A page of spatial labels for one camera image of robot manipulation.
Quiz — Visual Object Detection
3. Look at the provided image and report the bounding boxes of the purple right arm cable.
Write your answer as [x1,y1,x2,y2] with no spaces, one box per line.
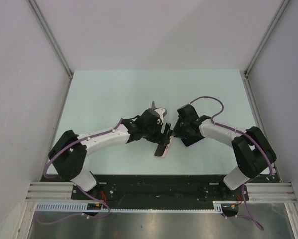
[188,96,275,231]

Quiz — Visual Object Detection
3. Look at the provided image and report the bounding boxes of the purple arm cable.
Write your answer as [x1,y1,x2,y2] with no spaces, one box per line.
[188,96,275,231]
[36,119,122,225]

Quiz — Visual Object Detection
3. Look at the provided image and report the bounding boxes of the right aluminium table rail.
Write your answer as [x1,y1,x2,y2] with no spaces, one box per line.
[240,71,267,136]

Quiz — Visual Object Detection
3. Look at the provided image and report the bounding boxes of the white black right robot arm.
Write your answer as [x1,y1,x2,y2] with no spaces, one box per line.
[173,104,277,200]

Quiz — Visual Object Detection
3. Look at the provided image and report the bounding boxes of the left aluminium frame post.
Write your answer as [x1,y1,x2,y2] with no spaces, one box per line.
[26,0,74,80]

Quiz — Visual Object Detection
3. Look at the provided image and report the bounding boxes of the aluminium frame post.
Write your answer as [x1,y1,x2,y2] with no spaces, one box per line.
[26,0,74,80]
[244,0,292,78]

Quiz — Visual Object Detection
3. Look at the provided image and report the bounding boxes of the grey slotted cable duct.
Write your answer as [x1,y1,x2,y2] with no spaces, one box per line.
[35,202,237,214]

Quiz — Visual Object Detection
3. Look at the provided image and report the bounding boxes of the right aluminium frame post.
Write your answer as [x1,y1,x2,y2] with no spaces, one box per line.
[244,0,292,78]

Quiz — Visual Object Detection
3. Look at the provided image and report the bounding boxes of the right aluminium cross profile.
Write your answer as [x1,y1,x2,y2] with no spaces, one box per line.
[246,183,297,203]

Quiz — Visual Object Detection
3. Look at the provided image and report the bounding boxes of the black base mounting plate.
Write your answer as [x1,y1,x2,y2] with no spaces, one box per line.
[40,174,280,210]

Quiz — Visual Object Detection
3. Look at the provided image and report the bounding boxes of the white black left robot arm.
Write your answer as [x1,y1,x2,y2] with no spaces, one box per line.
[46,106,168,199]

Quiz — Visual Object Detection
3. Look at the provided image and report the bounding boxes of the phone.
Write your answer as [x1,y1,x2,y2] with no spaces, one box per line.
[181,136,204,147]
[154,136,174,158]

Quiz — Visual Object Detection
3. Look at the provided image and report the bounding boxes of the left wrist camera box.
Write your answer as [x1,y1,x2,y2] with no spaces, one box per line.
[151,101,167,123]

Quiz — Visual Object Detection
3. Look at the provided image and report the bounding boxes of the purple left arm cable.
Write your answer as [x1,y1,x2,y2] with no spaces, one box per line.
[36,119,122,225]

